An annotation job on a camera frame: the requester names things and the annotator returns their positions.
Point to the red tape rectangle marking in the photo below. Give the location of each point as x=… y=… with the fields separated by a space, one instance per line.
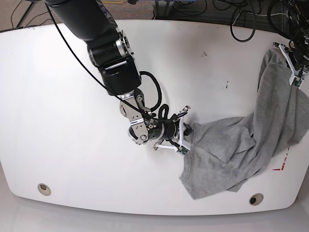
x=284 y=161

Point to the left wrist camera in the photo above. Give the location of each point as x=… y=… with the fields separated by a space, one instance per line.
x=296 y=81

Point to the left table grommet hole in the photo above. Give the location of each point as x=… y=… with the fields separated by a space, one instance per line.
x=44 y=189

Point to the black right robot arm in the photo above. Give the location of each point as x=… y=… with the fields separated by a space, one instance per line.
x=110 y=52

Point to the right table grommet hole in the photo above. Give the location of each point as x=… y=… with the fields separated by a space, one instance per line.
x=256 y=199

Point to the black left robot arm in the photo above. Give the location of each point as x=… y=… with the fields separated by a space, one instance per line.
x=297 y=51

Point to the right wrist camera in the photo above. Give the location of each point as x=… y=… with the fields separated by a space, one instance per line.
x=182 y=150

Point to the table grommet hole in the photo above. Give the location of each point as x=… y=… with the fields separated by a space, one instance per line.
x=44 y=189
x=256 y=199

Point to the grey t-shirt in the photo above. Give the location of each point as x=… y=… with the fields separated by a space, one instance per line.
x=226 y=152

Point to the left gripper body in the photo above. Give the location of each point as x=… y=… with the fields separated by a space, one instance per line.
x=299 y=71

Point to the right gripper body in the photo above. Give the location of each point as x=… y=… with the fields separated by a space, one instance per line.
x=171 y=135

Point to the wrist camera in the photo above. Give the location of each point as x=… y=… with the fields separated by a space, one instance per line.
x=182 y=150
x=296 y=81

